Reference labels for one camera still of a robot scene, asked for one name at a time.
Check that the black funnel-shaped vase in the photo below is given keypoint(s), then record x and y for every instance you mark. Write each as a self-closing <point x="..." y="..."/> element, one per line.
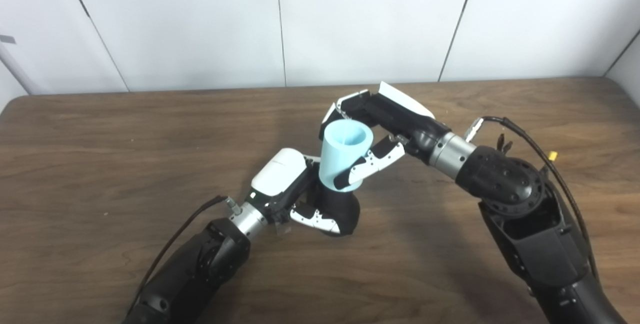
<point x="342" y="211"/>

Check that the light blue cylinder cup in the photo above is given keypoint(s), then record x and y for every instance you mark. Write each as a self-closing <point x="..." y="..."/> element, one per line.
<point x="340" y="156"/>

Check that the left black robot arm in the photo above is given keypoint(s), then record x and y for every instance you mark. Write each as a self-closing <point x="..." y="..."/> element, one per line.
<point x="195" y="269"/>

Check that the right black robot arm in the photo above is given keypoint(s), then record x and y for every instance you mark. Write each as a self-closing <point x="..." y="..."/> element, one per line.
<point x="530" y="214"/>

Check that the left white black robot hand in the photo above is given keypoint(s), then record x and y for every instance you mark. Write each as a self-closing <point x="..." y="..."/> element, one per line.
<point x="277" y="176"/>

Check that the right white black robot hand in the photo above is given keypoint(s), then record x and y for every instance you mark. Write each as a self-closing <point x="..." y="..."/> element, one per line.
<point x="400" y="114"/>

